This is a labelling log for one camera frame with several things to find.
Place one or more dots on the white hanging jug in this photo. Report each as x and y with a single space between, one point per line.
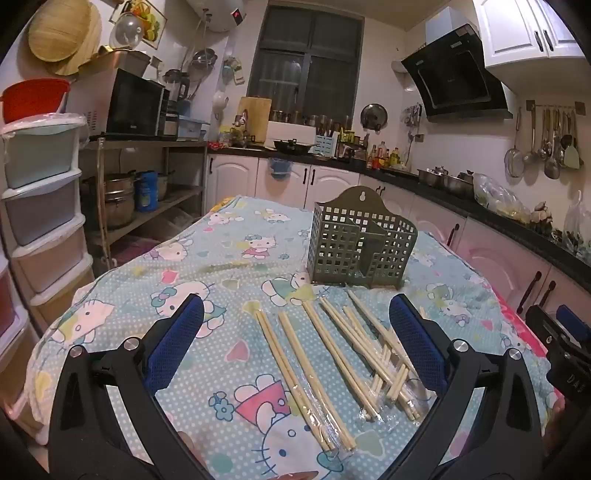
220 99

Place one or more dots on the pink printed blanket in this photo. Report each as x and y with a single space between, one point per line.
510 319

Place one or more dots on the white upper cabinets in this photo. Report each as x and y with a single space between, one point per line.
517 32

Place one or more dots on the white lower cabinets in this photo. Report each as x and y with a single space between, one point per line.
240 180

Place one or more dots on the hanging steel bowl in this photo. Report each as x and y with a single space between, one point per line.
204 57

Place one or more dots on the plastic bag of greens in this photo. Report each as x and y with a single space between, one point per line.
577 230

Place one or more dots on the white box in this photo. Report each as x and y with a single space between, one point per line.
291 129

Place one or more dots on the small steel pot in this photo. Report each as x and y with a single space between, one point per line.
165 184

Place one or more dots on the black wok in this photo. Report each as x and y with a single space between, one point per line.
293 145

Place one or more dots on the black range hood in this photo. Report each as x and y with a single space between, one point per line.
452 78

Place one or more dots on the row of steel spice jars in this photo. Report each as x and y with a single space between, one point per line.
318 122

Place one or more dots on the person's right hand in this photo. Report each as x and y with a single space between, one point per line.
554 424

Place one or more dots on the large steel steamer pot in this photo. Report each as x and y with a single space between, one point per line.
117 203

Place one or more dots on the black kitchen countertop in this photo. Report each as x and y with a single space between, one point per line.
508 226

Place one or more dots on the steel pot lid on wall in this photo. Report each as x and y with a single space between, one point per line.
373 116

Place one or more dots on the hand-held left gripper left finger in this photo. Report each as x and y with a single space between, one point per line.
175 344

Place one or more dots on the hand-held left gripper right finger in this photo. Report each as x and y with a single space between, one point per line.
415 344

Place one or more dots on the hanging mesh strainer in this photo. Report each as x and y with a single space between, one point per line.
513 161

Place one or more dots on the blue hanging bag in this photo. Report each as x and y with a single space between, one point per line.
279 167

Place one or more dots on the round woven bamboo tray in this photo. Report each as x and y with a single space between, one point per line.
57 27

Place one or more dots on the cartoon cat printed blanket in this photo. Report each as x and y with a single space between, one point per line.
221 286

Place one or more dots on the white cabinets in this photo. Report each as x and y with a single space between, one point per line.
517 32
240 180

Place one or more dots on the bunch of wooden chopsticks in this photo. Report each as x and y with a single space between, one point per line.
340 360

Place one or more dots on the glass pot lid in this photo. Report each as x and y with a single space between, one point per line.
126 30

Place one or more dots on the white water heater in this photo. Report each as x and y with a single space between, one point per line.
217 14

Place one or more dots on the person's left hand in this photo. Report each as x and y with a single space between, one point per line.
190 446

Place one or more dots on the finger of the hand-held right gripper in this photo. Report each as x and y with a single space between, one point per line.
572 318
542 325

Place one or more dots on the round wooden board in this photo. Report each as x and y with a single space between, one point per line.
87 50

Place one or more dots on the plastic drawer tower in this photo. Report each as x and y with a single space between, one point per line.
41 207

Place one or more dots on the row of hanging metal ladles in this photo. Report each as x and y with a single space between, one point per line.
549 147

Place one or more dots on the blue knife block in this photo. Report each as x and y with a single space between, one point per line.
325 145

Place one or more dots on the lidded steel pot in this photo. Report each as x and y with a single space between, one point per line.
431 177

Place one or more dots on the red plastic basin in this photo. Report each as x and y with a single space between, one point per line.
34 97

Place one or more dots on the wooden cutting board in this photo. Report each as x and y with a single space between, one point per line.
256 117

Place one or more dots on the pile of garlic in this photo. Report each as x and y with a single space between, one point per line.
542 214

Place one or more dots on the green hanging spatula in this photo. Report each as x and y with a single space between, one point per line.
572 157

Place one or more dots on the wooden shelf rack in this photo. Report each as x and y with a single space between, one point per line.
184 147

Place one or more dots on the green plastic chopstick holder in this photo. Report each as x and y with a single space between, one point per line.
341 249

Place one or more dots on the group of condiment bottles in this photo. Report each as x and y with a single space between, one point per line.
383 157

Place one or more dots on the blue plastic container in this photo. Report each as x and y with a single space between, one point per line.
191 128

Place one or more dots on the blue tin can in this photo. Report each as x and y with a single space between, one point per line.
147 191

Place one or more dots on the black microwave oven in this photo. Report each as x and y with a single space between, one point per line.
134 101

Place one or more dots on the fruit picture wall tile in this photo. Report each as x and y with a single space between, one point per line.
152 21

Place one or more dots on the clear plastic bag of vegetables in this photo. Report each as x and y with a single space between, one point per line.
501 196

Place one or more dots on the grey metal bin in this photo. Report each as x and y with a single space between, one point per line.
120 62

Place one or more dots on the dark kitchen window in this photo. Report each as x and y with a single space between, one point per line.
304 64

